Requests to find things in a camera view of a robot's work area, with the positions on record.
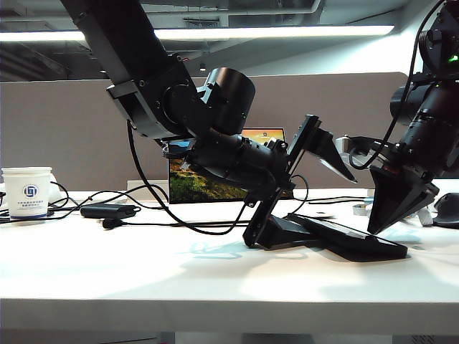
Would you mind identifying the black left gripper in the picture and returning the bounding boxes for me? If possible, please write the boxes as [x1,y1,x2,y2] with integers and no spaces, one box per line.
[184,114,359,251]

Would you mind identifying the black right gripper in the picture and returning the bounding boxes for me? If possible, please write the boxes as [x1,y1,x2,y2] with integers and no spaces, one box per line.
[366,120,457,234]

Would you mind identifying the black smartphone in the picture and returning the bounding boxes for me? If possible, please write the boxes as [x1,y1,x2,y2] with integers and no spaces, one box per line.
[286,212,410,263]

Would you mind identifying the black charger cable with plug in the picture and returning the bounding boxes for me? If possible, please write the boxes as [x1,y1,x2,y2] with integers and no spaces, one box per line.
[100,174,370,231]

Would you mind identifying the white desk socket box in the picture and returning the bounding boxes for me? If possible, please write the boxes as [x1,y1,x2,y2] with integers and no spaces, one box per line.
[127,180,170,194]

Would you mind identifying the grey fabric desk divider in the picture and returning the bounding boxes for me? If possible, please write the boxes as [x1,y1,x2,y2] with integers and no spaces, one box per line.
[0,72,410,193]

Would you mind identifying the black computer mouse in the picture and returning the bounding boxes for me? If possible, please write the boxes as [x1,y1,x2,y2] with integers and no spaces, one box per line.
[432,193,459,229]

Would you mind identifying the white laptop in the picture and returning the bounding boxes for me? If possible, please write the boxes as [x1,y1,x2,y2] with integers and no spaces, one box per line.
[167,127,339,226]

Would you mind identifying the long ceiling light strip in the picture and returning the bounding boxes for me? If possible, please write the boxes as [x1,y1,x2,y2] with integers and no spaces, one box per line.
[0,25,396,44]

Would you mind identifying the black power adapter brick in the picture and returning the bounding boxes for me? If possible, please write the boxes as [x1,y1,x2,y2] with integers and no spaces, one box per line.
[80,203,142,220]

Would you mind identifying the white paper cup blue logo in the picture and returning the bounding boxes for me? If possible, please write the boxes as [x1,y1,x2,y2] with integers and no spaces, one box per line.
[2,166,55,221]

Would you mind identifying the grey lanyard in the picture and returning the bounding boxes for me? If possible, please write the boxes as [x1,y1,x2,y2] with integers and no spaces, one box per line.
[353,203,434,227]

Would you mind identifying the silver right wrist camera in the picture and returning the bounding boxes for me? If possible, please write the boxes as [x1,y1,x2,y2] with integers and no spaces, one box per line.
[336,134,382,159]

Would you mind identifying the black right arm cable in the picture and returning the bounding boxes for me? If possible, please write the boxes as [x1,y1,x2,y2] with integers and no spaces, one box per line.
[348,0,449,171]

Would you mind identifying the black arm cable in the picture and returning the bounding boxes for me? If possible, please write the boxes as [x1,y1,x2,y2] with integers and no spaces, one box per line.
[348,0,449,171]
[126,119,252,237]

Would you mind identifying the black laptop power cable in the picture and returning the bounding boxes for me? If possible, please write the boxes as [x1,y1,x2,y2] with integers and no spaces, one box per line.
[0,181,171,225]

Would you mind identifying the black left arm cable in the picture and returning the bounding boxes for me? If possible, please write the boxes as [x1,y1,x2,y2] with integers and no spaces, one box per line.
[126,119,252,237]

